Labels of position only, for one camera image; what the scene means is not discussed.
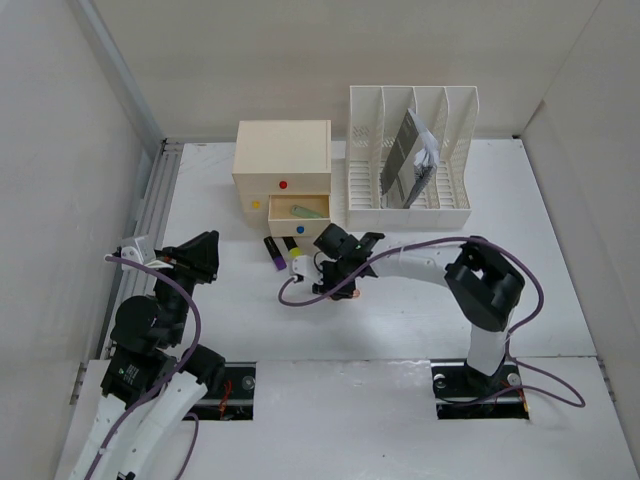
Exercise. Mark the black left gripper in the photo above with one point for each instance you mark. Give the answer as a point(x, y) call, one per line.
point(197, 256)

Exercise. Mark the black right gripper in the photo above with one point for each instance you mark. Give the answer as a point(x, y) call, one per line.
point(324, 285)

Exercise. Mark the green transparent cap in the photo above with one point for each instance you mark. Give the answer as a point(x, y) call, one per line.
point(303, 212)

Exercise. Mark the purple highlighter marker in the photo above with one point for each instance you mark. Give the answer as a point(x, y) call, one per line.
point(275, 253)

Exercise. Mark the grey setup guide booklet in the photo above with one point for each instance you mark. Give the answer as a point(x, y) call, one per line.
point(410, 165)

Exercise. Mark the cream drawer cabinet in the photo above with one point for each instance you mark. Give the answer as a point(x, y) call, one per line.
point(281, 163)

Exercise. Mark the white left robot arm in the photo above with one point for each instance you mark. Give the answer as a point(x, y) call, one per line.
point(158, 370)

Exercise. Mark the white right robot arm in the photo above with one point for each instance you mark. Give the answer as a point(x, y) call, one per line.
point(485, 285)

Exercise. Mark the white file organizer rack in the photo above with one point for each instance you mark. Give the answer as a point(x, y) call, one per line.
point(375, 117)

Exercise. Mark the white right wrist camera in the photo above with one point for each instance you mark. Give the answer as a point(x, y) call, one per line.
point(302, 267)

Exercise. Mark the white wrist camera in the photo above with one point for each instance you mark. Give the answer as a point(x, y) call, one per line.
point(133, 253)
point(302, 267)

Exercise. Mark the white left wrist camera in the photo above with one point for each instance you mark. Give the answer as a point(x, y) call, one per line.
point(133, 253)

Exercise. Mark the aluminium frame rail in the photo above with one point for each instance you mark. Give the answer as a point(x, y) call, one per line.
point(160, 160)

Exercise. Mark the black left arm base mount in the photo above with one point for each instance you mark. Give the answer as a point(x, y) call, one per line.
point(234, 399)

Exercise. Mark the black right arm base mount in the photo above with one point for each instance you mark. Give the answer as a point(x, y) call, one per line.
point(462, 393)

